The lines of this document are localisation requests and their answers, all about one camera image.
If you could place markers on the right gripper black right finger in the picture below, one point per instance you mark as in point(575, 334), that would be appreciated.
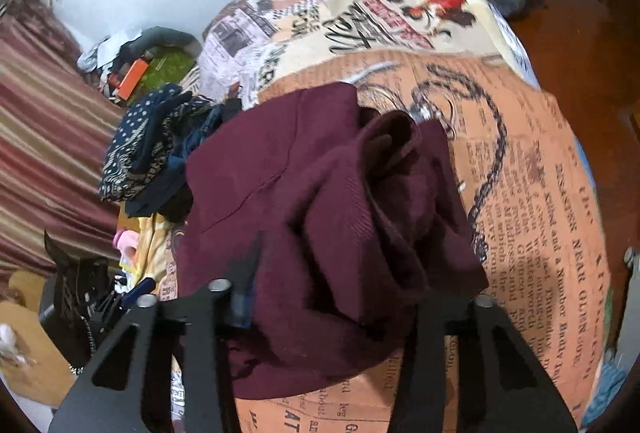
point(502, 387)

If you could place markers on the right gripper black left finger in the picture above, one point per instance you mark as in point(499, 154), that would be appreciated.
point(125, 387)

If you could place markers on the maroon corduroy garment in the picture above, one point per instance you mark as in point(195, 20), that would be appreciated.
point(333, 221)

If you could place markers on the yellow orange blanket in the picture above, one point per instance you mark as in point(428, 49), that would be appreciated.
point(154, 258)

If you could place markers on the navy patterned garment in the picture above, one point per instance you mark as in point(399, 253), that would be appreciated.
point(156, 134)

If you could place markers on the striped red curtain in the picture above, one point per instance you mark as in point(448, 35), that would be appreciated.
point(55, 129)

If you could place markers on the dark navy folded garment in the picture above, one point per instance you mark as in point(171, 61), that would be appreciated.
point(168, 193)

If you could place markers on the orange box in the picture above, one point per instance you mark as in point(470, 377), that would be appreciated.
point(131, 79)

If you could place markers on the green storage box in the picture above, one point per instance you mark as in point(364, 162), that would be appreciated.
point(165, 65)

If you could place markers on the grey green jacket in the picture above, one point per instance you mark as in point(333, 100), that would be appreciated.
point(158, 36)

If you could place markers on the newspaper print bed sheet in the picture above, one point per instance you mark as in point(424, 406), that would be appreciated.
point(526, 187)

